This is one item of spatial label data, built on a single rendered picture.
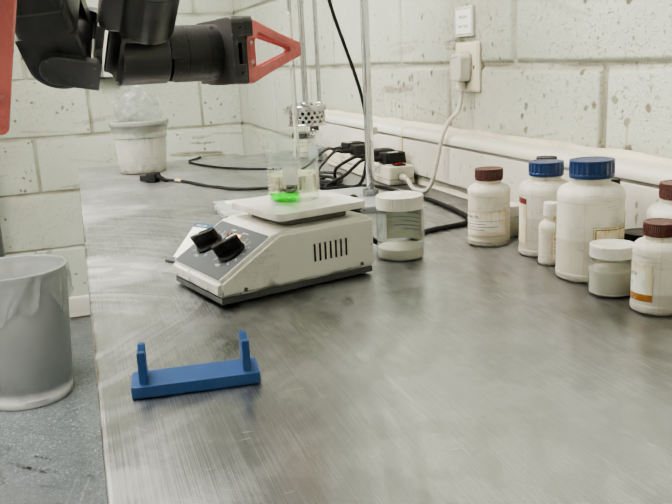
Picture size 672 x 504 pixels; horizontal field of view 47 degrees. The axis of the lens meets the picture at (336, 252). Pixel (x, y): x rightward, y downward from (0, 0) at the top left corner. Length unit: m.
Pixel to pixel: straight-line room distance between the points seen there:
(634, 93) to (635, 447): 0.61
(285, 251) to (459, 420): 0.35
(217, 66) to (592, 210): 0.42
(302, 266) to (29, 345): 1.73
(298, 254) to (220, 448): 0.36
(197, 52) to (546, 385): 0.47
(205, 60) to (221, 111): 2.53
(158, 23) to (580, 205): 0.46
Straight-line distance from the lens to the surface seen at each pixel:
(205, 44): 0.82
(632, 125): 1.06
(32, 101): 3.29
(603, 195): 0.85
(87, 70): 0.79
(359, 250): 0.88
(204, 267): 0.85
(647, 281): 0.77
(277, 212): 0.84
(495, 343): 0.69
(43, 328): 2.50
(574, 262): 0.87
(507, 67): 1.32
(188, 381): 0.62
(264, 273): 0.82
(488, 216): 1.01
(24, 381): 2.54
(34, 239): 3.36
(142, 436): 0.56
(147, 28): 0.76
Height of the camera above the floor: 1.00
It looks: 14 degrees down
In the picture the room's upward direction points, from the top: 3 degrees counter-clockwise
